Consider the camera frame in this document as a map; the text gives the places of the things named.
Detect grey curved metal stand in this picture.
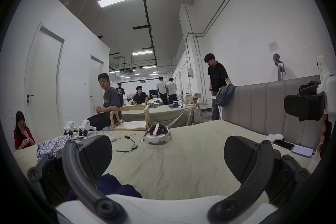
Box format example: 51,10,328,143
273,53,287,82

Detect grey padded headboard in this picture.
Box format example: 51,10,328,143
222,75,328,150

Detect black adapter cable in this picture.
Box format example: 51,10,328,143
115,135,139,153

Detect white headset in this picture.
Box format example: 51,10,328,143
146,123,173,145

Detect grey blue garment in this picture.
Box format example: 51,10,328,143
215,84,238,107

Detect plaid checked cloth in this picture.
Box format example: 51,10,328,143
36,136,88,162

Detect phone with lit screen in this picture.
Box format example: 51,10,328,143
291,144,315,158

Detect white sock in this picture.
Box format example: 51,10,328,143
265,133,285,142

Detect white door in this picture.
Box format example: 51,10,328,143
24,22,65,145

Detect spare white gripper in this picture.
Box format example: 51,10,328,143
64,120,80,137
78,120,99,137

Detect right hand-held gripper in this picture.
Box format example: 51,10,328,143
284,54,336,122

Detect black phone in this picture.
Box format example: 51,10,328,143
271,140,295,151

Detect wooden chair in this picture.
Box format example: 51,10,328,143
187,95,203,116
109,104,152,132

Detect bed with pale green sheet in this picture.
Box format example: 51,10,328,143
13,119,315,202
119,103,195,129

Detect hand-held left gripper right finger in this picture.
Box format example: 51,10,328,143
207,136,311,223

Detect person's right hand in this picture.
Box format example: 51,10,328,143
316,114,332,154

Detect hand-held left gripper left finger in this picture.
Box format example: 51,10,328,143
27,135,127,224

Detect dark blue shirt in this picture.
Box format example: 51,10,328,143
68,173,142,201

